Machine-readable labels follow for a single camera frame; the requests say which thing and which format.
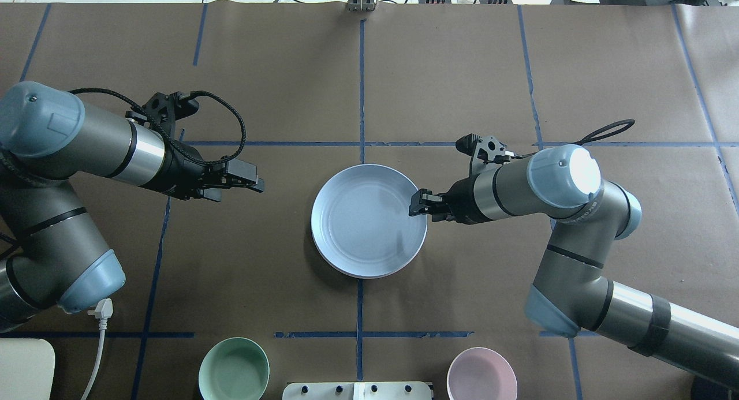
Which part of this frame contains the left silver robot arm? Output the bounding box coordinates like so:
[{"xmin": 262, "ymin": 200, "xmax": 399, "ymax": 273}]
[{"xmin": 1, "ymin": 81, "xmax": 264, "ymax": 332}]

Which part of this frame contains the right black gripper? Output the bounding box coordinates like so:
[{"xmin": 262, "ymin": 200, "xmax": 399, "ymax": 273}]
[{"xmin": 409, "ymin": 177, "xmax": 480, "ymax": 225}]

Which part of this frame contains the black braided cable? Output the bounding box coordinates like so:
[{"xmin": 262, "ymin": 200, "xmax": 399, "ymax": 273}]
[
  {"xmin": 511, "ymin": 119, "xmax": 636, "ymax": 158},
  {"xmin": 68, "ymin": 88, "xmax": 247, "ymax": 169}
]

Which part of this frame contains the left black braided cable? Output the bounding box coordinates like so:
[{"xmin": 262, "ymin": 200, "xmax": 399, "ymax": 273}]
[{"xmin": 68, "ymin": 88, "xmax": 247, "ymax": 169}]

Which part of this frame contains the light blue plate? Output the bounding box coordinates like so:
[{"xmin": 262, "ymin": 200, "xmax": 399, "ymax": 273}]
[{"xmin": 311, "ymin": 164, "xmax": 427, "ymax": 279}]

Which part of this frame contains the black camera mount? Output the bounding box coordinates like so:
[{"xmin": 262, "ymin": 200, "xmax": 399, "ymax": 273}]
[
  {"xmin": 126, "ymin": 92, "xmax": 200, "ymax": 138},
  {"xmin": 455, "ymin": 133, "xmax": 515, "ymax": 177}
]

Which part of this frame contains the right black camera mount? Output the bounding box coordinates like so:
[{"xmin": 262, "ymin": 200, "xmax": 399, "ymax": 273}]
[{"xmin": 455, "ymin": 133, "xmax": 515, "ymax": 177}]

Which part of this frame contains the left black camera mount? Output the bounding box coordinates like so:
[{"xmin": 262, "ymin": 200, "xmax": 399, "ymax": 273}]
[{"xmin": 126, "ymin": 92, "xmax": 200, "ymax": 138}]

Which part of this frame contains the right black braided cable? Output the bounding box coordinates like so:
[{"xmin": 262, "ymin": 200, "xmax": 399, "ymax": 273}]
[{"xmin": 511, "ymin": 119, "xmax": 636, "ymax": 158}]

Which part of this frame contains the green bowl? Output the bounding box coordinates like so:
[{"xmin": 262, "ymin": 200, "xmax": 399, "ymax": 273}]
[{"xmin": 198, "ymin": 337, "xmax": 270, "ymax": 399}]

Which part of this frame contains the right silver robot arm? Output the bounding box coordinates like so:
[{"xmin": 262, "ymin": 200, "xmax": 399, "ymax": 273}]
[{"xmin": 409, "ymin": 138, "xmax": 738, "ymax": 391}]

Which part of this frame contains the white toaster power cord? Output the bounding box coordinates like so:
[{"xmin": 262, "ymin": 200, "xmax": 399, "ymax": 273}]
[{"xmin": 80, "ymin": 298, "xmax": 114, "ymax": 400}]

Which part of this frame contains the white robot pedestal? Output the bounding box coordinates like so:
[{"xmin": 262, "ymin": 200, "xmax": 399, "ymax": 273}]
[{"xmin": 282, "ymin": 381, "xmax": 435, "ymax": 399}]

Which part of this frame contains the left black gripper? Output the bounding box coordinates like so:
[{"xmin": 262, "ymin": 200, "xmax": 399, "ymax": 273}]
[{"xmin": 156, "ymin": 143, "xmax": 266, "ymax": 201}]

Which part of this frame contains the pink bowl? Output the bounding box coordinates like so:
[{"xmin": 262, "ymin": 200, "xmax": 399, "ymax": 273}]
[{"xmin": 446, "ymin": 347, "xmax": 519, "ymax": 399}]

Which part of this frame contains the cream toaster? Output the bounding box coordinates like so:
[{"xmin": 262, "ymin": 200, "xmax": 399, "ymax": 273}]
[{"xmin": 1, "ymin": 338, "xmax": 55, "ymax": 399}]

